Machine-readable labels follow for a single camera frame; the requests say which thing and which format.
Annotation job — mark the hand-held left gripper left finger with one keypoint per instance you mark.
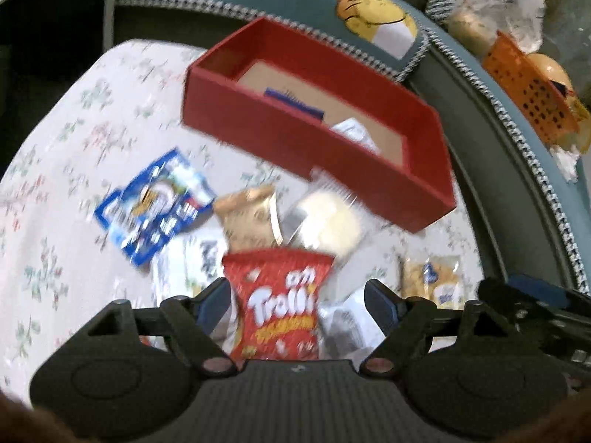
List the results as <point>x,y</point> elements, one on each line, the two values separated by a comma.
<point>213,305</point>

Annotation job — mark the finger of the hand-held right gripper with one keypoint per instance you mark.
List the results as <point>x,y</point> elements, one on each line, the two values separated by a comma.
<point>538,288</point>
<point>521,314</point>

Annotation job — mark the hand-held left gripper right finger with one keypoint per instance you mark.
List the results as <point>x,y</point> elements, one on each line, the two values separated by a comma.
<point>376,302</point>

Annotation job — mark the white wafer packet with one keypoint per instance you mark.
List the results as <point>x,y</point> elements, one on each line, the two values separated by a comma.
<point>189,263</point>

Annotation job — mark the yellow cracker packet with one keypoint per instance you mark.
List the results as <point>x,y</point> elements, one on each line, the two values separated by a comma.
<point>431,281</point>

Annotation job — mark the red candy bag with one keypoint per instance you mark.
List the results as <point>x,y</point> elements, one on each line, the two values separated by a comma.
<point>277,304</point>

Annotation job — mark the clear white bun packet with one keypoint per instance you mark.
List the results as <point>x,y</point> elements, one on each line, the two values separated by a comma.
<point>325,224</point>

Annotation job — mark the red cardboard box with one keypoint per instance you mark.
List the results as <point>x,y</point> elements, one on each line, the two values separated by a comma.
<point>277,143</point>

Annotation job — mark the silver white packet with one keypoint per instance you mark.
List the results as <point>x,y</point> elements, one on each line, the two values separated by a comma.
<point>344,327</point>

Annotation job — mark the tan snack packet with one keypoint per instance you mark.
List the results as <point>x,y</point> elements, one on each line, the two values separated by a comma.
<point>247,219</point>

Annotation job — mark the blue snack packet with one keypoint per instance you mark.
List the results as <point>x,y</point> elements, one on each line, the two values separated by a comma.
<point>152,207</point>

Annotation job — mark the floral cloth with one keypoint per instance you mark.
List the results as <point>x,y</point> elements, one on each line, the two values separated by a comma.
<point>69,170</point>

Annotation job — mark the orange plastic basket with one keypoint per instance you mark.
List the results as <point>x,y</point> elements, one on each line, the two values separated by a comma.
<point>526,87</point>

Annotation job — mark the yellow round object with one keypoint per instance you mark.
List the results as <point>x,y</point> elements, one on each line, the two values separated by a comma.
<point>556,74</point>

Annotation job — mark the small blue packet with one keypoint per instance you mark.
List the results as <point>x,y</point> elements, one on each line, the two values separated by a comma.
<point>295,101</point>

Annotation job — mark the teal houndstooth-trim sofa cover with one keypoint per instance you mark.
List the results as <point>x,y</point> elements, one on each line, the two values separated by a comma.
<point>466,62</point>

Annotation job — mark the plastic bag with brown contents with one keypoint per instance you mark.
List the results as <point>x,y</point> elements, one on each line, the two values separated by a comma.
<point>473,23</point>

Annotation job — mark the clear plastic bag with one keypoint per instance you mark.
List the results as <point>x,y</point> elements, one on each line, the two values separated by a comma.
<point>524,14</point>

